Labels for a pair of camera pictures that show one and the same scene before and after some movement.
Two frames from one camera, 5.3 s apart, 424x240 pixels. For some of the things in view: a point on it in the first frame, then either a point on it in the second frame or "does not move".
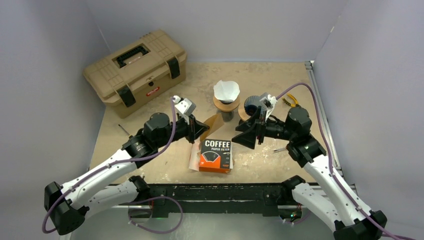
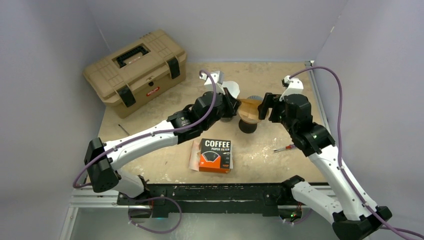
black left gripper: [195, 128] to [232, 103]
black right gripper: [249, 137] to [275, 103]
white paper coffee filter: [225, 90] does not move
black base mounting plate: [157, 196] does not move
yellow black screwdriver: [130, 136] does not move
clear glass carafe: [228, 116] does not move
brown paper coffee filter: [214, 123] to [249, 108]
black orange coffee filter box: [215, 156] does not move
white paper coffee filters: [194, 156] does not move
